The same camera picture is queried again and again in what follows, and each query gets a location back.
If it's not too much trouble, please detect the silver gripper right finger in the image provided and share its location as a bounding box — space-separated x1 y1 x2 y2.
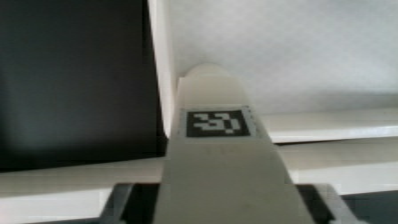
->
297 183 370 224

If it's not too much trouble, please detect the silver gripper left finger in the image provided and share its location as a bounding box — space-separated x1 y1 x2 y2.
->
98 183 160 224

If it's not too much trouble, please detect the white desk leg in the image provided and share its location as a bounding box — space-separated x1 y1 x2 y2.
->
153 64 315 224

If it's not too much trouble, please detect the white desk top tray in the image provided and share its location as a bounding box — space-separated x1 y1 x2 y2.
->
148 0 398 143

